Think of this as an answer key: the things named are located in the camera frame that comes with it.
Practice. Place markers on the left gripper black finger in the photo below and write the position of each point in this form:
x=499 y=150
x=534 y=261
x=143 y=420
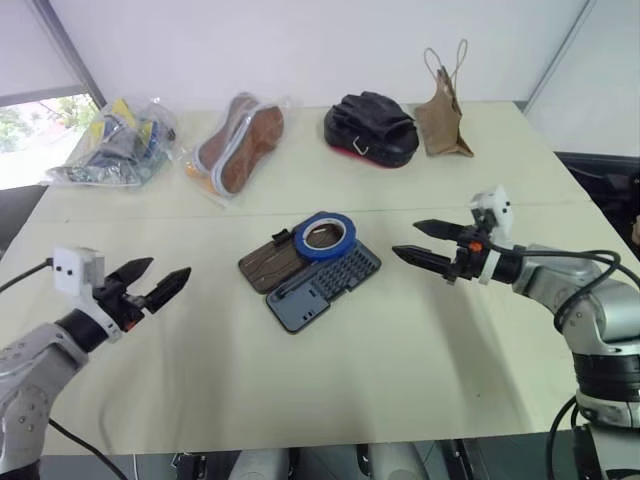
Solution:
x=169 y=291
x=131 y=274

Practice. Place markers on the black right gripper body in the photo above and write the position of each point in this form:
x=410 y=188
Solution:
x=467 y=262

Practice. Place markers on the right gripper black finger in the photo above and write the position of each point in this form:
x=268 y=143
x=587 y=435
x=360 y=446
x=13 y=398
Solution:
x=442 y=230
x=425 y=259

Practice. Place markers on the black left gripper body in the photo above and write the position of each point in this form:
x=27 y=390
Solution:
x=120 y=310

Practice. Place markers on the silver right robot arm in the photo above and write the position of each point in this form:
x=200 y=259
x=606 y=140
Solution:
x=595 y=310

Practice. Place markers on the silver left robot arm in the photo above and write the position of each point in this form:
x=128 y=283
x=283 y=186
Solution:
x=35 y=365

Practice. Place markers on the screwdriver bit case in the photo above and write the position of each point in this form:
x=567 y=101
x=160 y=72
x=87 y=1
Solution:
x=320 y=290

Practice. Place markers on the blue tape roll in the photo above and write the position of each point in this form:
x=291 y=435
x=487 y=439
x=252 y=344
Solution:
x=325 y=246

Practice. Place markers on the black boxing pad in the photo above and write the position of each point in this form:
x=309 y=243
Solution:
x=372 y=127

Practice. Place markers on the plastic bag of blue-yellow items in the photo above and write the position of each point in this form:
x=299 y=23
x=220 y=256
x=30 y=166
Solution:
x=117 y=145

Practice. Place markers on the black object beside table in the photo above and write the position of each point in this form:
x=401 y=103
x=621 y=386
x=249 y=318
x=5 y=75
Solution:
x=605 y=185

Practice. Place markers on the plastic bag of brown insoles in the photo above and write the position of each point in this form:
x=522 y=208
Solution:
x=240 y=147

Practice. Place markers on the cream table cloth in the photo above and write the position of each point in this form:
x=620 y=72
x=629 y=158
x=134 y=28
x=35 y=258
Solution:
x=320 y=390

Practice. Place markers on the dark rounded shape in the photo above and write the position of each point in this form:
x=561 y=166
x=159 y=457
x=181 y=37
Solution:
x=190 y=467

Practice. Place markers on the grey rounded shape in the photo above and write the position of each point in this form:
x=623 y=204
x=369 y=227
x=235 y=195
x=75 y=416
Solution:
x=262 y=465
x=397 y=462

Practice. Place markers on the white slanted pole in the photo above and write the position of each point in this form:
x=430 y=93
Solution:
x=560 y=50

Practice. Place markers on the white roller blind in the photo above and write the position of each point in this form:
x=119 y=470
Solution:
x=30 y=45

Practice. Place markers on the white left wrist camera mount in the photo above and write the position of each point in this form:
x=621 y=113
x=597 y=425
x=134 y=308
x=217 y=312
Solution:
x=70 y=270

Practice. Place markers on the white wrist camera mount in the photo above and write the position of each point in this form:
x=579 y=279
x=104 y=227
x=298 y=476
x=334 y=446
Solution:
x=500 y=202
x=70 y=270

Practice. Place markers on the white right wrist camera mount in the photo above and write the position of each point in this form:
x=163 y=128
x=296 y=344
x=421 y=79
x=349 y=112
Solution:
x=500 y=202

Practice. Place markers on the grey window frame post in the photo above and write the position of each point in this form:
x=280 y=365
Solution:
x=75 y=55

